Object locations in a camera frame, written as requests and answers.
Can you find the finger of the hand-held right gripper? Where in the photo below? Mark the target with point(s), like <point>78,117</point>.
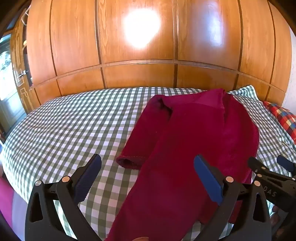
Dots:
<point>286,164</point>
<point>256,165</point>

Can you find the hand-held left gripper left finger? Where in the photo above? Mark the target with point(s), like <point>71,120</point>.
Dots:
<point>89,176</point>

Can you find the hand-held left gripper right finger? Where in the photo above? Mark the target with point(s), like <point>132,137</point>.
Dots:
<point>207,179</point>

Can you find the dark red sweater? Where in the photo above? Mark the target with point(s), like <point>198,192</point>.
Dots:
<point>185,143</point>

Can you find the person's right hand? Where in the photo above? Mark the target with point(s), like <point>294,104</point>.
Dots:
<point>276,219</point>

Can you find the multicoloured checked pillow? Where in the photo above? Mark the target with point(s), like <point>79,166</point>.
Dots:
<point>282,115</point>

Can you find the green checked bed sheet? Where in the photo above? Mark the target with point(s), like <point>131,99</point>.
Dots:
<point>69,129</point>

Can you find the purple bed cover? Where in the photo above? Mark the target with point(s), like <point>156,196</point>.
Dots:
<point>9,204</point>

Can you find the carved wooden door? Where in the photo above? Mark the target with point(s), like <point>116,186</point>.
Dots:
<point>19,92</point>

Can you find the wooden wardrobe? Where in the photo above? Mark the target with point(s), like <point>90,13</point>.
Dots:
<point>138,46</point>

